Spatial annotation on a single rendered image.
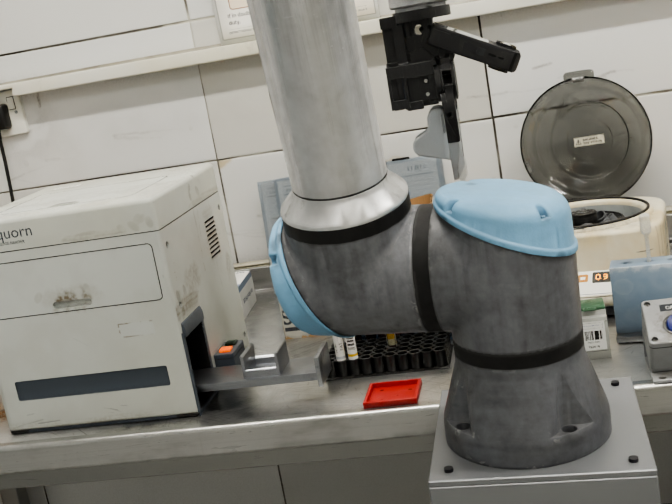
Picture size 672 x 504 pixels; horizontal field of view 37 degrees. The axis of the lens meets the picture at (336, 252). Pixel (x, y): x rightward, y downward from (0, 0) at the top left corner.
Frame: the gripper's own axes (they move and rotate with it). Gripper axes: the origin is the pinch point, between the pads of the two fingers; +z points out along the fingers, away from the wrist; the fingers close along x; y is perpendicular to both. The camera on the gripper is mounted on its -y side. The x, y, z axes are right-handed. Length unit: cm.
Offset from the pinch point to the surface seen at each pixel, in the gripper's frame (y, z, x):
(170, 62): 51, -18, -55
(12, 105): 85, -15, -58
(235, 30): 39, -22, -57
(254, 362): 31.3, 22.3, 0.1
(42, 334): 58, 13, 5
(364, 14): 15, -21, -57
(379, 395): 14.2, 26.6, 6.2
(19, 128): 85, -11, -59
